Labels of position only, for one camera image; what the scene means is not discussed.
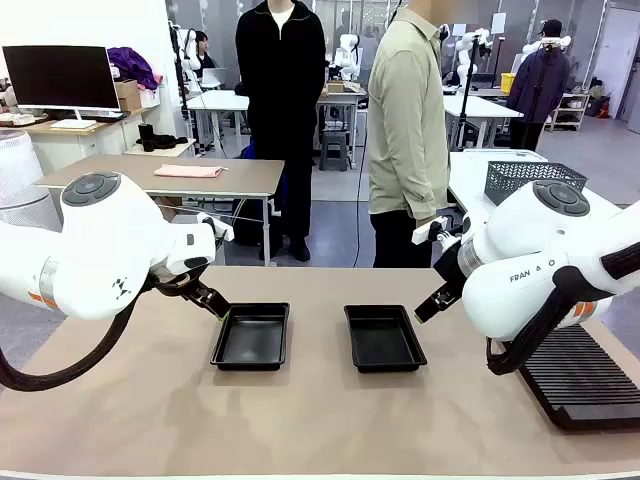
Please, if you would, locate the white keyboard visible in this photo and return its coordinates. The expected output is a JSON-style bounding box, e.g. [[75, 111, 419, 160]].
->
[[49, 118, 98, 131]]

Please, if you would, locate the black slotted board rack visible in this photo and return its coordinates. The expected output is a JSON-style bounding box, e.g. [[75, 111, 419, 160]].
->
[[517, 323, 640, 434]]

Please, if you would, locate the grey plastic stool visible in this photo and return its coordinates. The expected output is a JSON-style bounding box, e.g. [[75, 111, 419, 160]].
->
[[318, 130, 351, 172]]

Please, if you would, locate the grey mesh basket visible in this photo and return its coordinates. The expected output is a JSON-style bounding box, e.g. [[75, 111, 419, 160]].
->
[[484, 160, 589, 207]]

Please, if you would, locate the seated dark-haired person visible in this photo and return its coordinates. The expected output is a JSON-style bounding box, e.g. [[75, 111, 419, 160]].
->
[[193, 30, 217, 71]]

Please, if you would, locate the white work table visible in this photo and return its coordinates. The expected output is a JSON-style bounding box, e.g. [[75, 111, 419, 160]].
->
[[447, 148, 640, 236]]

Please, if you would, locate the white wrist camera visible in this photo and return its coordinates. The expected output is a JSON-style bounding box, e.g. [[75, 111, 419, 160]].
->
[[411, 214, 449, 245], [196, 212, 235, 242]]

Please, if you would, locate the black ESD tray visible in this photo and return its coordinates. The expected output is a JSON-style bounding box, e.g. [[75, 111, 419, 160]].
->
[[343, 304, 428, 374], [209, 301, 291, 372]]

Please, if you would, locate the beige-sleeved right forearm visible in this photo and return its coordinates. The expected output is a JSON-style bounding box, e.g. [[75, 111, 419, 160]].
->
[[404, 192, 437, 221]]

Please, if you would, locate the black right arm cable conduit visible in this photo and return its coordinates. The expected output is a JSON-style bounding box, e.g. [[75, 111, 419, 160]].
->
[[485, 242, 640, 376]]

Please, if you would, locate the person in beige shirt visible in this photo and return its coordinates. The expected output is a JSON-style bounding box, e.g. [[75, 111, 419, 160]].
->
[[367, 0, 451, 269]]

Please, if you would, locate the black computer monitor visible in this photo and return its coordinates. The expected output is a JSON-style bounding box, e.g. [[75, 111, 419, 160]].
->
[[2, 44, 124, 124]]

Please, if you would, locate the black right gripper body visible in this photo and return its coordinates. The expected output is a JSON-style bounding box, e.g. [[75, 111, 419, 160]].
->
[[433, 242, 474, 304]]

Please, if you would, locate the white air purifier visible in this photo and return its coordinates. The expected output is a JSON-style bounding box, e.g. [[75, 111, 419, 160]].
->
[[0, 129, 62, 234]]

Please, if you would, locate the wood-topped background desk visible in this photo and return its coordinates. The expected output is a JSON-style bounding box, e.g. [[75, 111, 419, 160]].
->
[[314, 82, 369, 166]]

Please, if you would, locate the pink cloth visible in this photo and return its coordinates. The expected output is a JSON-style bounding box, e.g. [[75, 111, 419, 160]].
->
[[153, 163, 225, 179]]

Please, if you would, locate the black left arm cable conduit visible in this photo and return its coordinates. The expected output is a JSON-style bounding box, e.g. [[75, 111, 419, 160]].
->
[[0, 269, 151, 392]]

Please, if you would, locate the brown folding table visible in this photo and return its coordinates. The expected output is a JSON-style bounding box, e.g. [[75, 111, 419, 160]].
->
[[33, 153, 286, 267]]

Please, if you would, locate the black tripod stand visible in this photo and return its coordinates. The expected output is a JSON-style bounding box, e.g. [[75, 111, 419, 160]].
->
[[458, 28, 494, 151]]

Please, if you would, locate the person in dark coat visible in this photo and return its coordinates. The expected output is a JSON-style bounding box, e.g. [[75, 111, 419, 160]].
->
[[505, 18, 571, 151]]

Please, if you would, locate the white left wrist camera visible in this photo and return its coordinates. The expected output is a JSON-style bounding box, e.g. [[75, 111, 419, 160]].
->
[[196, 212, 235, 242]]

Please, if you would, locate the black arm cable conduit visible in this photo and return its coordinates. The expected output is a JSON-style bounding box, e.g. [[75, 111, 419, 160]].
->
[[0, 269, 151, 392], [485, 242, 640, 376]]

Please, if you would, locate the black cloth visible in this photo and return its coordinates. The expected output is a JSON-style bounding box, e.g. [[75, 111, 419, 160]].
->
[[149, 133, 189, 150]]

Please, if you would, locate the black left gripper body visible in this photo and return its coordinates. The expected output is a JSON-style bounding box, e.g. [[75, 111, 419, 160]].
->
[[148, 269, 204, 300]]

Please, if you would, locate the person in black jacket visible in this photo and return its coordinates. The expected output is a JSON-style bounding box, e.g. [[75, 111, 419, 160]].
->
[[234, 0, 327, 262]]

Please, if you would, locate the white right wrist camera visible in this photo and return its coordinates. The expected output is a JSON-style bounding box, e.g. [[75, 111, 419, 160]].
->
[[411, 214, 449, 245]]

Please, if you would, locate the purple cloth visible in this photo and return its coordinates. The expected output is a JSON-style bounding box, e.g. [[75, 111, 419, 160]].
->
[[107, 46, 164, 91]]

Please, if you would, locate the white background desk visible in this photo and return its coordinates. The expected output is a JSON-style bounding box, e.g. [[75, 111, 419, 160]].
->
[[185, 89, 251, 151], [442, 93, 525, 151]]

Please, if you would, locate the white storage shelf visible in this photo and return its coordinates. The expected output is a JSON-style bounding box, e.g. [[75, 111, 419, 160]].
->
[[544, 92, 591, 132]]

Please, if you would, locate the small cardboard box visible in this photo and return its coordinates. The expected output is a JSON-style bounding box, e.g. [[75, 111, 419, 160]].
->
[[113, 78, 143, 112]]

